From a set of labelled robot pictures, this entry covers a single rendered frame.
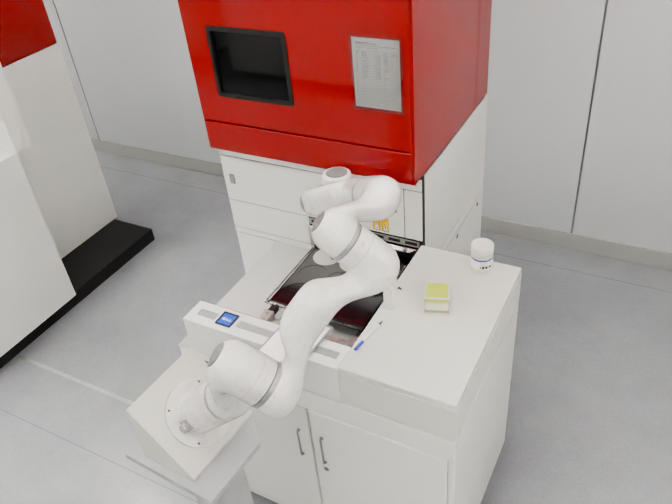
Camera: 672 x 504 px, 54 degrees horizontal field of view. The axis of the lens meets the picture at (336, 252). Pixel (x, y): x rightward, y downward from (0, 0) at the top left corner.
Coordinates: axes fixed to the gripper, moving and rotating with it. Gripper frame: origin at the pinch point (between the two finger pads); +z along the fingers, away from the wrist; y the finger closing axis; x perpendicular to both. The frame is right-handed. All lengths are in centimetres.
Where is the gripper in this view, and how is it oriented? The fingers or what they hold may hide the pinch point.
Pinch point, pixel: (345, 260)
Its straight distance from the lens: 205.8
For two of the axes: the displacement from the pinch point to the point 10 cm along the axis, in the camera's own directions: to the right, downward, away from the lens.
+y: 7.1, 3.7, -6.0
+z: 0.9, 8.0, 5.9
